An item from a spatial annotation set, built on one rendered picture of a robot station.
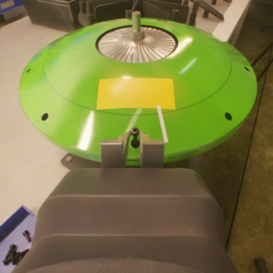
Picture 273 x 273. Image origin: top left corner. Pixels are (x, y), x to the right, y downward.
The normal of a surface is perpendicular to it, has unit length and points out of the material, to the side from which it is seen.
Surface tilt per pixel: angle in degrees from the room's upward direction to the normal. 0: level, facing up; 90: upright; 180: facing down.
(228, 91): 23
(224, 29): 0
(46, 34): 0
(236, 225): 0
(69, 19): 94
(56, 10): 94
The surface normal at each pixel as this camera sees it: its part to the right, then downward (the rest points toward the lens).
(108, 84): -0.07, -0.47
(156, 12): -0.85, 0.37
